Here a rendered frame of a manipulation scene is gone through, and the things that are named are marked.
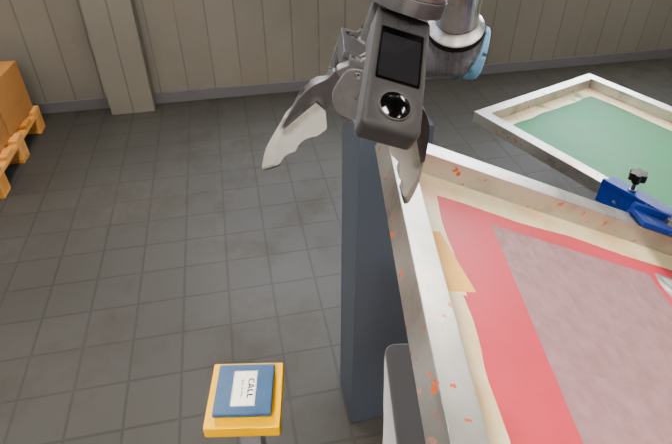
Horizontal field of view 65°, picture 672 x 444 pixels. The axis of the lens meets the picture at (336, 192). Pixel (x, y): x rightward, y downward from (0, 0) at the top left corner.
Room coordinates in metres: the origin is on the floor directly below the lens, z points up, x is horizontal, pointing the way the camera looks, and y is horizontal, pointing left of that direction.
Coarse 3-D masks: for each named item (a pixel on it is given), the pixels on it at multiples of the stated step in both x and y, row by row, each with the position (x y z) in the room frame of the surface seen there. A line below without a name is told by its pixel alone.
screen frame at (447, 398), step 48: (384, 144) 0.69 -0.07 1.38; (432, 144) 0.72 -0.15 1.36; (384, 192) 0.59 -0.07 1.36; (528, 192) 0.69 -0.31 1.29; (432, 240) 0.47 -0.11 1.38; (432, 288) 0.39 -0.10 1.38; (432, 336) 0.32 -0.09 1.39; (432, 384) 0.28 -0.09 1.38; (432, 432) 0.24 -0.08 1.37; (480, 432) 0.23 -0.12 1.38
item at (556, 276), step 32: (448, 224) 0.57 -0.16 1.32; (480, 224) 0.59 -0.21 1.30; (512, 224) 0.62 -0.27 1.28; (480, 256) 0.52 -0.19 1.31; (512, 256) 0.54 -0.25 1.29; (544, 256) 0.57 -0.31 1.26; (576, 256) 0.59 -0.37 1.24; (608, 256) 0.63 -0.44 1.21; (480, 288) 0.45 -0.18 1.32; (512, 288) 0.47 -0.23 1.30; (544, 288) 0.49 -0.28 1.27; (576, 288) 0.51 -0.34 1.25; (608, 288) 0.54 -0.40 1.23; (640, 288) 0.56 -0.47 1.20; (576, 320) 0.45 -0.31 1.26; (608, 320) 0.47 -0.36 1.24; (640, 320) 0.49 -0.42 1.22
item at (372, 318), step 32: (352, 128) 1.11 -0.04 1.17; (352, 160) 1.10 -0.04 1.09; (352, 192) 1.09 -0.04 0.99; (352, 224) 1.09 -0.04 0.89; (384, 224) 1.06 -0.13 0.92; (352, 256) 1.08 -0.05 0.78; (384, 256) 1.06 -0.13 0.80; (352, 288) 1.07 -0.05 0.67; (384, 288) 1.06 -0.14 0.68; (352, 320) 1.06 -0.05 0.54; (384, 320) 1.06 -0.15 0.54; (352, 352) 1.05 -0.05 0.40; (384, 352) 1.06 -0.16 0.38; (352, 384) 1.04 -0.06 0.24; (352, 416) 1.04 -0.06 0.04
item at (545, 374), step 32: (480, 320) 0.40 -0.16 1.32; (512, 320) 0.41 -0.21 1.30; (544, 320) 0.43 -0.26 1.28; (512, 352) 0.36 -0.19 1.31; (544, 352) 0.38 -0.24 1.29; (576, 352) 0.39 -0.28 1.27; (608, 352) 0.41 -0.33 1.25; (640, 352) 0.42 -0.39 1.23; (512, 384) 0.32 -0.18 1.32; (544, 384) 0.33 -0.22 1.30; (576, 384) 0.34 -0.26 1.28; (608, 384) 0.35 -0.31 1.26; (640, 384) 0.37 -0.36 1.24; (512, 416) 0.28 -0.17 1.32; (544, 416) 0.29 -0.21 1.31; (576, 416) 0.30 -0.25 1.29; (608, 416) 0.31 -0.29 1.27; (640, 416) 0.32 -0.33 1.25
